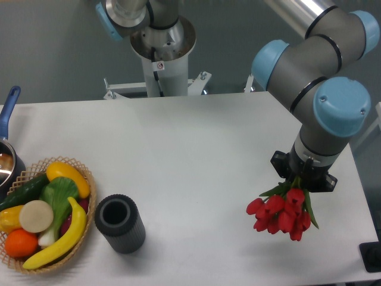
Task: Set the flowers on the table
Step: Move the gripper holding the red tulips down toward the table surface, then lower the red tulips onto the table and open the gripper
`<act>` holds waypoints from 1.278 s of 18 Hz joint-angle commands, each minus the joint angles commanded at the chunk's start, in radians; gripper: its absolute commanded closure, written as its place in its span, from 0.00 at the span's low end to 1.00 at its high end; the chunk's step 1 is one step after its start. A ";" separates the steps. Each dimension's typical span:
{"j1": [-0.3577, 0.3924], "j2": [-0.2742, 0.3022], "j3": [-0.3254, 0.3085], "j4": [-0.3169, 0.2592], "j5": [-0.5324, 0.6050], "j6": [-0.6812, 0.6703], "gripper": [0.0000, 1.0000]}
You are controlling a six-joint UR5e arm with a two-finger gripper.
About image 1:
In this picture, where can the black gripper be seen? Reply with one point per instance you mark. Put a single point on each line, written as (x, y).
(290, 166)

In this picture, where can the red tulip bouquet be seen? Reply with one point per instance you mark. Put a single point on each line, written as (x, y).
(285, 208)

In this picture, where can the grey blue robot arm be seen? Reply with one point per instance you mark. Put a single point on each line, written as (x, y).
(303, 78)

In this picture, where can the black device at edge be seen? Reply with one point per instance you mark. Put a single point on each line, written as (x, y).
(370, 253)

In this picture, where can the dark grey ribbed vase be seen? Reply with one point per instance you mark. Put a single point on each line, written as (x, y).
(118, 219)

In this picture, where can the yellow banana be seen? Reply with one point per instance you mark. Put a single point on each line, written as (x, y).
(63, 244)

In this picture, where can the red vegetable in basket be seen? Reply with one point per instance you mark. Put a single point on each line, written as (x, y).
(84, 203)

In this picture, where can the green bok choy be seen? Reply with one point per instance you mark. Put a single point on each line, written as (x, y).
(56, 194)

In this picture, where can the beige round radish slice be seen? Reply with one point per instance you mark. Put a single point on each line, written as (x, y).
(36, 216)

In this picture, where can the green cucumber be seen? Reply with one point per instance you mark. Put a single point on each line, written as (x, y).
(29, 191)

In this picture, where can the orange fruit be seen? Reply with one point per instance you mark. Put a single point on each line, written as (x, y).
(20, 243)

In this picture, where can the yellow bell pepper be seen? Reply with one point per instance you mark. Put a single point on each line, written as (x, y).
(10, 219)

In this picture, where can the woven wicker basket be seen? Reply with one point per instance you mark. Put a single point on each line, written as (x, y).
(35, 170)

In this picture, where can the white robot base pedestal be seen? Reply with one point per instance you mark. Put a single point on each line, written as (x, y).
(164, 57)

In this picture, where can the blue handled saucepan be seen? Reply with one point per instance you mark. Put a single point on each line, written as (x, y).
(11, 164)

